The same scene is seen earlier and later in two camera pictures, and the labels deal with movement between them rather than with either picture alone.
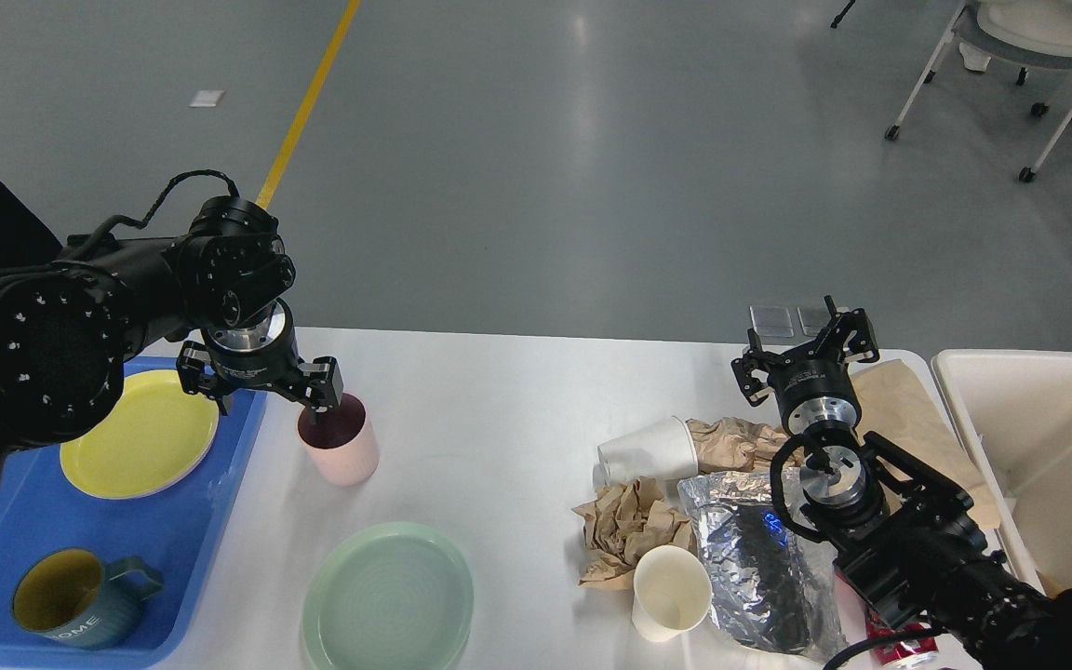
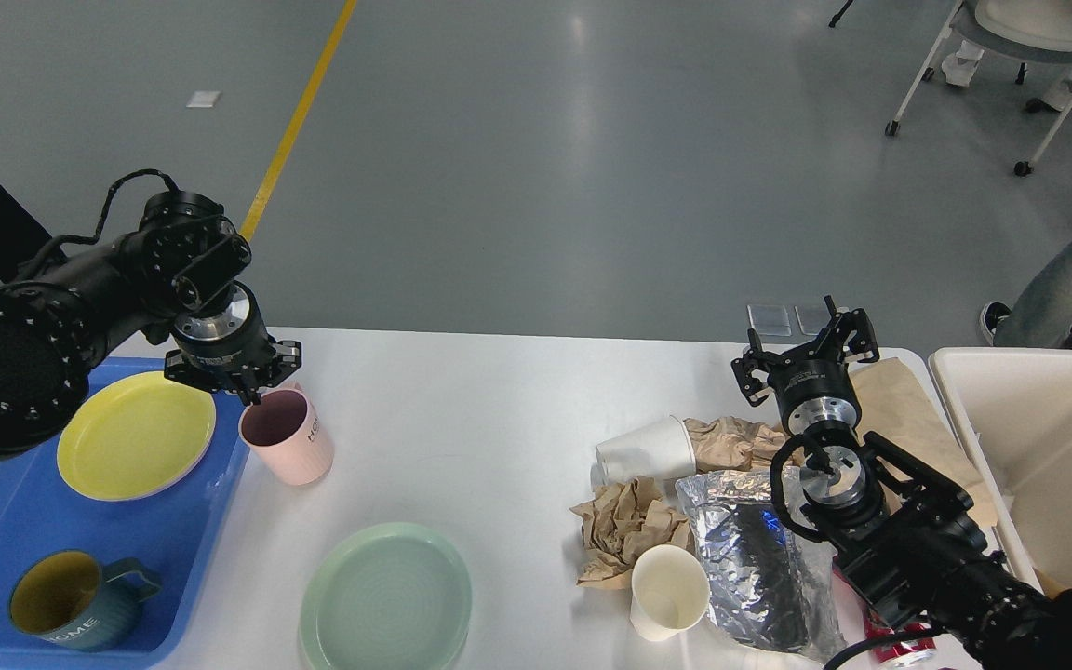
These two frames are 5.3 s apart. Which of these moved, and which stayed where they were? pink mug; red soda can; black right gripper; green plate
Moved: pink mug
Stayed: black right gripper; green plate; red soda can
